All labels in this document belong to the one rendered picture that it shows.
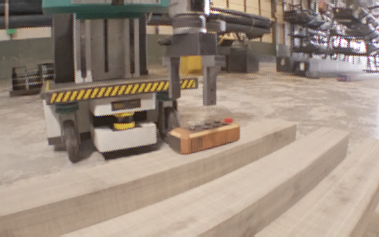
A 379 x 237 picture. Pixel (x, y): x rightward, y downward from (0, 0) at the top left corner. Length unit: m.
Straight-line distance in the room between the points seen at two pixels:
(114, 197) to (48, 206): 0.12
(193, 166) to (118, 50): 0.97
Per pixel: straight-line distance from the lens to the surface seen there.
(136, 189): 0.50
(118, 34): 1.43
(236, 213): 0.39
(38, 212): 0.46
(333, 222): 0.38
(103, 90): 1.04
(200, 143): 0.60
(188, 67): 7.07
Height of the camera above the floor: 0.41
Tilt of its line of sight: 13 degrees down
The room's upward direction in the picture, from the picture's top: 1 degrees counter-clockwise
